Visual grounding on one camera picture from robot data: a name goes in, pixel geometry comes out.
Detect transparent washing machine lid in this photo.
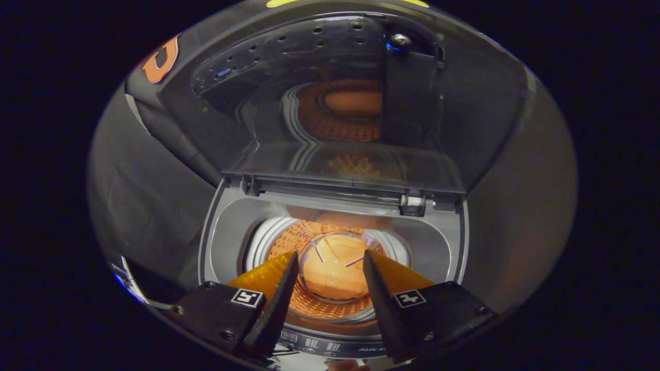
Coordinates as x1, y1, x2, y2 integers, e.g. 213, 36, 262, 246
159, 10, 531, 217

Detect orange polo shirt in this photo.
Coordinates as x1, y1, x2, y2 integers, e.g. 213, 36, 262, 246
302, 233, 373, 301

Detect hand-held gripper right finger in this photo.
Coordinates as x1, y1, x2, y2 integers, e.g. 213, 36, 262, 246
362, 250, 499, 364

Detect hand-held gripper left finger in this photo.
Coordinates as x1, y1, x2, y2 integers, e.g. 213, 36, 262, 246
164, 251, 300, 361

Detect bundle of thin wires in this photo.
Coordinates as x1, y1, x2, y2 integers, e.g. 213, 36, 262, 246
268, 344, 302, 362

